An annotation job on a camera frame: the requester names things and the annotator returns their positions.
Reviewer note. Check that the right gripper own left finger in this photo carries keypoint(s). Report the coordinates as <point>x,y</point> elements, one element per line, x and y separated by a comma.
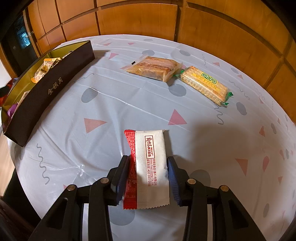
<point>117,181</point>

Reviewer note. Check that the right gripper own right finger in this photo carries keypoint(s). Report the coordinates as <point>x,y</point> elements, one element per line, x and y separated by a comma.
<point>178,182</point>

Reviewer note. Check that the red white Kiss snack packet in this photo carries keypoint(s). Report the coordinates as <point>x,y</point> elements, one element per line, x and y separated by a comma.
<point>147,183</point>

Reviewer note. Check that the Weidan cracker pack green ends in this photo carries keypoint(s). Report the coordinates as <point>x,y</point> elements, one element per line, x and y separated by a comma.
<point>206,85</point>

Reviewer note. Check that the clear layered cake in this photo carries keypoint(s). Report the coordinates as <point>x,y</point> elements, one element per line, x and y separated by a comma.
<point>160,69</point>

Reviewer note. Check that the clear bag yellow-edged snacks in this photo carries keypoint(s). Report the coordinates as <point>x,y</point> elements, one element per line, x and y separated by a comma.
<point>48,63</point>

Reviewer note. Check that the sesame bar red-end wrapper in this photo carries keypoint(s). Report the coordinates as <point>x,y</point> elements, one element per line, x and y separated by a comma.
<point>22,98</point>

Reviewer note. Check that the purple snack packet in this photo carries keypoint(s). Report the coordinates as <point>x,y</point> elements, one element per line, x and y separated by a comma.
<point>12,109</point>

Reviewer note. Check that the gold metal tin box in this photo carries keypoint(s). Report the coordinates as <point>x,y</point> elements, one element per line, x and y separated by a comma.
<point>74,58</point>

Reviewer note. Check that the dark wooden door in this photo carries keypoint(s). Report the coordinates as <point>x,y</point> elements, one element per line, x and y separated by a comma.
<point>18,47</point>

